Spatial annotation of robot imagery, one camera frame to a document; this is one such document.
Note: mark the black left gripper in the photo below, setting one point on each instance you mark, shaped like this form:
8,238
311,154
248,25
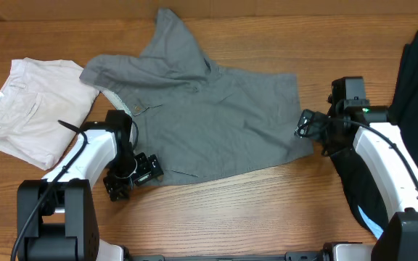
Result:
147,164

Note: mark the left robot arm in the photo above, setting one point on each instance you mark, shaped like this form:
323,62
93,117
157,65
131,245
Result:
56,218

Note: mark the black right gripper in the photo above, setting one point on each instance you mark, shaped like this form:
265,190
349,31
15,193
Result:
310,123

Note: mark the folded cream shorts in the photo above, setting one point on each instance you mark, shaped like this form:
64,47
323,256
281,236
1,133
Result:
34,99

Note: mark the grey shorts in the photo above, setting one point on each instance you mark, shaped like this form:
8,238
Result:
202,120

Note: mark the light blue cloth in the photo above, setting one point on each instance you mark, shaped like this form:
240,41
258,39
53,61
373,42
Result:
376,230

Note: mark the black polo shirt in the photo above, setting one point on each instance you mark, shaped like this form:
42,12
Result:
359,188

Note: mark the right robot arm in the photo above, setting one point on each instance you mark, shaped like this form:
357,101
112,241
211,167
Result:
361,141

